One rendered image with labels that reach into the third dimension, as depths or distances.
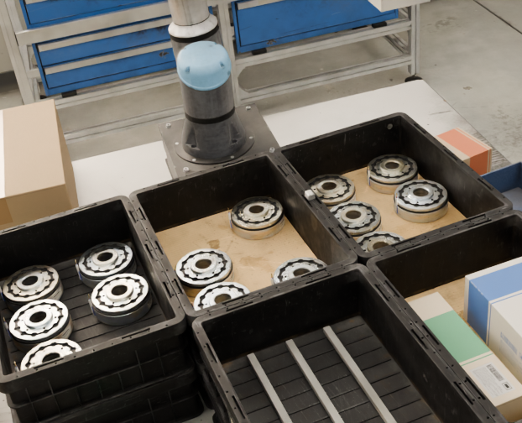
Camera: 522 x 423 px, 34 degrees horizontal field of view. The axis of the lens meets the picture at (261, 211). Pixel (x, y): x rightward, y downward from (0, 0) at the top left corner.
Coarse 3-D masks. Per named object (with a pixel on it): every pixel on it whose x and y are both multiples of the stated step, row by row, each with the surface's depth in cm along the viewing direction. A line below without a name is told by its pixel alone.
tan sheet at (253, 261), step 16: (192, 224) 168; (208, 224) 167; (224, 224) 167; (288, 224) 165; (160, 240) 165; (176, 240) 164; (192, 240) 164; (208, 240) 163; (224, 240) 163; (240, 240) 162; (256, 240) 161; (272, 240) 161; (288, 240) 160; (176, 256) 160; (240, 256) 158; (256, 256) 158; (272, 256) 157; (288, 256) 156; (304, 256) 156; (240, 272) 154; (256, 272) 154; (272, 272) 153; (256, 288) 150
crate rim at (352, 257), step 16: (240, 160) 167; (272, 160) 165; (192, 176) 164; (288, 176) 160; (144, 192) 161; (304, 192) 155; (144, 224) 152; (336, 240) 143; (160, 256) 144; (352, 256) 139; (320, 272) 136; (176, 288) 137; (272, 288) 134; (224, 304) 132; (192, 320) 131
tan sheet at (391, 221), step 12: (360, 180) 174; (360, 192) 171; (372, 192) 170; (372, 204) 167; (384, 204) 167; (384, 216) 163; (396, 216) 163; (444, 216) 161; (456, 216) 161; (384, 228) 160; (396, 228) 160; (408, 228) 159; (420, 228) 159; (432, 228) 159
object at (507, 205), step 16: (400, 112) 175; (352, 128) 172; (416, 128) 169; (288, 144) 170; (304, 144) 169; (432, 144) 165; (480, 176) 153; (496, 192) 149; (320, 208) 151; (496, 208) 145; (512, 208) 145; (336, 224) 146; (464, 224) 142; (352, 240) 142; (416, 240) 140; (368, 256) 138
